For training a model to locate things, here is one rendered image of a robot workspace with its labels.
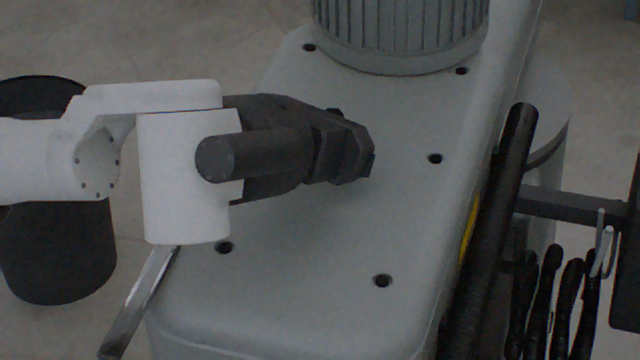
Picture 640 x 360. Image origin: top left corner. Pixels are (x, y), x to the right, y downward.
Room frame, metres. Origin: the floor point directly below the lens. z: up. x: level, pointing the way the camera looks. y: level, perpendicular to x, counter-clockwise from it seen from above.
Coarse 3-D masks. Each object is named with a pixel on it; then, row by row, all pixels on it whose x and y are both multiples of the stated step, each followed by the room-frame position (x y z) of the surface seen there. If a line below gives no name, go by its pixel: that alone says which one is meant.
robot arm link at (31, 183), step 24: (0, 120) 0.67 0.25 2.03; (24, 120) 0.67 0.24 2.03; (48, 120) 0.66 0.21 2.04; (0, 144) 0.64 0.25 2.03; (24, 144) 0.63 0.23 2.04; (0, 168) 0.62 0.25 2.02; (24, 168) 0.62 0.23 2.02; (0, 192) 0.62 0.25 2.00; (24, 192) 0.62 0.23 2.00; (48, 192) 0.61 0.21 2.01; (0, 216) 0.69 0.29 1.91
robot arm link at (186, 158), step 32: (224, 96) 0.67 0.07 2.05; (160, 128) 0.59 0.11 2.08; (192, 128) 0.59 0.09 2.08; (224, 128) 0.61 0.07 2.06; (256, 128) 0.63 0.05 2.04; (288, 128) 0.63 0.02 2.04; (160, 160) 0.58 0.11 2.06; (192, 160) 0.58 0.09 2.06; (224, 160) 0.56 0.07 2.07; (256, 160) 0.57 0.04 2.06; (288, 160) 0.60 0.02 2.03; (160, 192) 0.57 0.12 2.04; (192, 192) 0.56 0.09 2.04; (224, 192) 0.58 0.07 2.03; (256, 192) 0.61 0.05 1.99; (160, 224) 0.55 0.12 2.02; (192, 224) 0.55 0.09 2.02; (224, 224) 0.56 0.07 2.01
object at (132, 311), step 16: (160, 256) 0.64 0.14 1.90; (144, 272) 0.62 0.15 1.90; (160, 272) 0.62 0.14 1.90; (144, 288) 0.60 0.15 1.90; (128, 304) 0.59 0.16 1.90; (144, 304) 0.59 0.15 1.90; (128, 320) 0.57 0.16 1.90; (112, 336) 0.55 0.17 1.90; (128, 336) 0.55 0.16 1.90; (112, 352) 0.54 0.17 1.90
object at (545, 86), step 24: (528, 72) 1.36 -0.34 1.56; (552, 72) 1.35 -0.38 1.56; (528, 96) 1.29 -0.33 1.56; (552, 96) 1.29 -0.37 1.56; (552, 120) 1.23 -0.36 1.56; (552, 144) 1.19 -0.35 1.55; (528, 168) 1.16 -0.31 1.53; (552, 168) 1.20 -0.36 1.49; (528, 216) 1.07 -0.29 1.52; (528, 240) 1.07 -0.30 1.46; (552, 240) 1.33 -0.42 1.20; (504, 288) 1.06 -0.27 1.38; (504, 312) 1.06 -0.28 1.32; (552, 312) 1.38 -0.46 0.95; (504, 336) 1.06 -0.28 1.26
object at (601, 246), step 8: (600, 208) 0.93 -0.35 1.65; (600, 216) 0.93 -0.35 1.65; (600, 224) 0.93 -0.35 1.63; (600, 232) 0.93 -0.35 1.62; (608, 232) 0.89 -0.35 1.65; (616, 232) 0.99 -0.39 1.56; (600, 240) 0.93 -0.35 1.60; (608, 240) 0.90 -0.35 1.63; (616, 240) 0.98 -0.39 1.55; (600, 248) 0.90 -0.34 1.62; (616, 248) 0.98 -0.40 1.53; (600, 256) 0.90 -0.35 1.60; (600, 264) 0.91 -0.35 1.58; (608, 264) 0.97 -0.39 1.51; (592, 272) 0.91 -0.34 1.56; (608, 272) 0.97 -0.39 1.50
